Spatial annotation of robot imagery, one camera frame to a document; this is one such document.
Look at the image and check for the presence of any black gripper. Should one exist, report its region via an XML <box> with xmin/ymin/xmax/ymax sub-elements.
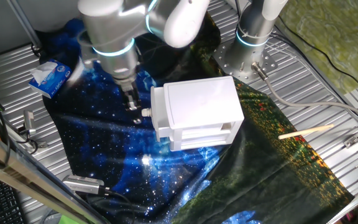
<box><xmin>121</xmin><ymin>82</ymin><xmax>144</xmax><ymax>125</ymax></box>

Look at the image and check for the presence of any white plastic drawer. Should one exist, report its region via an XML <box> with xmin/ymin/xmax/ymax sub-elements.
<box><xmin>140</xmin><ymin>86</ymin><xmax>173</xmax><ymax>142</ymax></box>
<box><xmin>181</xmin><ymin>128</ymin><xmax>232</xmax><ymax>140</ymax></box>
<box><xmin>181</xmin><ymin>138</ymin><xmax>231</xmax><ymax>149</ymax></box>

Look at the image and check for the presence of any white drawer cabinet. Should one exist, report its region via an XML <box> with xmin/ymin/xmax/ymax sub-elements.
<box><xmin>163</xmin><ymin>75</ymin><xmax>246</xmax><ymax>152</ymax></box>

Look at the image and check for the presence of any galaxy print cloth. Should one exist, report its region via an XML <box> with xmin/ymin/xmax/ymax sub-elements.
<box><xmin>37</xmin><ymin>2</ymin><xmax>356</xmax><ymax>224</ymax></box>

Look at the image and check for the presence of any blue tissue box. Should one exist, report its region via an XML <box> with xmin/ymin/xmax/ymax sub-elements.
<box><xmin>28</xmin><ymin>58</ymin><xmax>73</xmax><ymax>100</ymax></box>

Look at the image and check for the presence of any white tissue paper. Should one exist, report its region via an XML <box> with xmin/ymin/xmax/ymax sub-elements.
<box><xmin>30</xmin><ymin>61</ymin><xmax>58</xmax><ymax>86</ymax></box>

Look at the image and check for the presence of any bright green object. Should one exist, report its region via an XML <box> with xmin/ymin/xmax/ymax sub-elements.
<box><xmin>57</xmin><ymin>214</ymin><xmax>77</xmax><ymax>224</ymax></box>

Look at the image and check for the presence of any grey metal pole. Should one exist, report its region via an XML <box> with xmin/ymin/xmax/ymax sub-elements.
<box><xmin>6</xmin><ymin>0</ymin><xmax>43</xmax><ymax>50</ymax></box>

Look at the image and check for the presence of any light wooden stick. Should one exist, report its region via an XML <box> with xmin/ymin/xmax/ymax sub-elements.
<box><xmin>277</xmin><ymin>123</ymin><xmax>335</xmax><ymax>140</ymax></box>

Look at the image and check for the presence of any green yellow cloth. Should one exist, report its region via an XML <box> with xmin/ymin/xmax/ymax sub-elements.
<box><xmin>275</xmin><ymin>0</ymin><xmax>358</xmax><ymax>96</ymax></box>

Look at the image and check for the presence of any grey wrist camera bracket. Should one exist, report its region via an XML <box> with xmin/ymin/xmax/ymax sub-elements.
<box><xmin>80</xmin><ymin>45</ymin><xmax>98</xmax><ymax>70</ymax></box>

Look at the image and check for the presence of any black hub cable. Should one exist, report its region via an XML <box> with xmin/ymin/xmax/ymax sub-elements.
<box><xmin>99</xmin><ymin>185</ymin><xmax>136</xmax><ymax>224</ymax></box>

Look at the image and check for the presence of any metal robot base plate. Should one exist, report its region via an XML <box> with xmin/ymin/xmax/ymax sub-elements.
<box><xmin>212</xmin><ymin>42</ymin><xmax>278</xmax><ymax>84</ymax></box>

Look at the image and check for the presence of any small silver camera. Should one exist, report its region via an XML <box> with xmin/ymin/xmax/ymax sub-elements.
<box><xmin>22</xmin><ymin>110</ymin><xmax>37</xmax><ymax>136</ymax></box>

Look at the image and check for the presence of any black camera cable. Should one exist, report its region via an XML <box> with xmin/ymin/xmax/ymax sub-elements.
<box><xmin>16</xmin><ymin>124</ymin><xmax>48</xmax><ymax>156</ymax></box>

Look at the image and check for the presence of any metal frame bar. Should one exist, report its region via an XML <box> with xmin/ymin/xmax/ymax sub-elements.
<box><xmin>0</xmin><ymin>124</ymin><xmax>105</xmax><ymax>224</ymax></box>

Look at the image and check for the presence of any thick grey cable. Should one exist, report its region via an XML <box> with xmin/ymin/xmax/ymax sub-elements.
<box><xmin>250</xmin><ymin>61</ymin><xmax>358</xmax><ymax>125</ymax></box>

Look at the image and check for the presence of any thin black cable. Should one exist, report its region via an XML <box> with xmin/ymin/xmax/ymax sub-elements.
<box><xmin>277</xmin><ymin>14</ymin><xmax>358</xmax><ymax>97</ymax></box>

